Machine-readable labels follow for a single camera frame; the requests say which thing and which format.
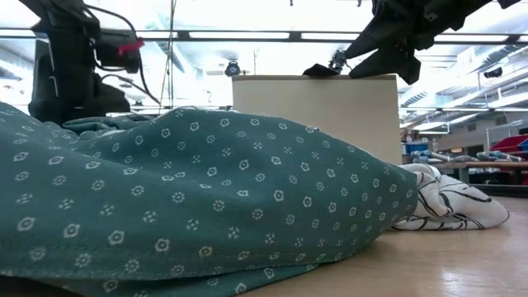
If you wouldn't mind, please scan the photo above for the black dome device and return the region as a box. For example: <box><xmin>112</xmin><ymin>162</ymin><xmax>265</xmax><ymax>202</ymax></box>
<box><xmin>224</xmin><ymin>59</ymin><xmax>242</xmax><ymax>78</ymax></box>

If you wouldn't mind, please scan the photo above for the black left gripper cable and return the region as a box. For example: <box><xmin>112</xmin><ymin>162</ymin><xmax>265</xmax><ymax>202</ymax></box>
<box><xmin>82</xmin><ymin>2</ymin><xmax>163</xmax><ymax>106</ymax></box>

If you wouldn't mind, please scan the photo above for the green patterned shirt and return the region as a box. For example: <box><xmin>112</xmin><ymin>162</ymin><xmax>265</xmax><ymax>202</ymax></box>
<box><xmin>0</xmin><ymin>101</ymin><xmax>418</xmax><ymax>297</ymax></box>

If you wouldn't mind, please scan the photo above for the red plastic bin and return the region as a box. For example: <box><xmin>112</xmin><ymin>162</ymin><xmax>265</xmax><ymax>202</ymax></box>
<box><xmin>489</xmin><ymin>134</ymin><xmax>528</xmax><ymax>153</ymax></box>

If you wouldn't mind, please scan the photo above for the beige cardboard box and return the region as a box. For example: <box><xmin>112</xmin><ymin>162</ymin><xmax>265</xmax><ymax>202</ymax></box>
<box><xmin>231</xmin><ymin>73</ymin><xmax>403</xmax><ymax>166</ymax></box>

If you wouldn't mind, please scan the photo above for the thin hanging cable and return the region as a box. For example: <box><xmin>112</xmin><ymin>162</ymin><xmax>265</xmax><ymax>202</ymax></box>
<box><xmin>158</xmin><ymin>0</ymin><xmax>178</xmax><ymax>109</ymax></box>

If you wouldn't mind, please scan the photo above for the white garment with black lines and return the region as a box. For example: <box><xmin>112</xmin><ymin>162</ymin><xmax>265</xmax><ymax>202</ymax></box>
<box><xmin>389</xmin><ymin>163</ymin><xmax>511</xmax><ymax>231</ymax></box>

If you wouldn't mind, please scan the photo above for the blue storage box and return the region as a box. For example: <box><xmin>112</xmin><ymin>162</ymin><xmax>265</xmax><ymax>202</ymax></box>
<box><xmin>404</xmin><ymin>142</ymin><xmax>430</xmax><ymax>156</ymax></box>

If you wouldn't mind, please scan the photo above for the small dark garment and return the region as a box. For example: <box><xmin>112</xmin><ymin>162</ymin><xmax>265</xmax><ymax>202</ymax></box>
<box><xmin>302</xmin><ymin>63</ymin><xmax>340</xmax><ymax>78</ymax></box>

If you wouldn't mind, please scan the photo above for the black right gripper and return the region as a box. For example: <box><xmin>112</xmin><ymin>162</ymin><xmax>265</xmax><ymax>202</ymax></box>
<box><xmin>343</xmin><ymin>0</ymin><xmax>492</xmax><ymax>87</ymax></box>

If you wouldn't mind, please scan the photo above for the grey tubular device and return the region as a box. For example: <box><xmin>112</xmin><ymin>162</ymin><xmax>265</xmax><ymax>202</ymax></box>
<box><xmin>476</xmin><ymin>150</ymin><xmax>517</xmax><ymax>163</ymax></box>
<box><xmin>410</xmin><ymin>149</ymin><xmax>479</xmax><ymax>163</ymax></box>

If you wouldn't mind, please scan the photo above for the red tape tag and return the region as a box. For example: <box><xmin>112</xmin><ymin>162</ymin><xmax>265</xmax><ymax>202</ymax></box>
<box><xmin>117</xmin><ymin>38</ymin><xmax>146</xmax><ymax>57</ymax></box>

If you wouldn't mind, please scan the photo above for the wooden background table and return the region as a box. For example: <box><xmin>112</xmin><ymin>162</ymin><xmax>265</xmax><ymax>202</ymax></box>
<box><xmin>402</xmin><ymin>159</ymin><xmax>528</xmax><ymax>197</ymax></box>

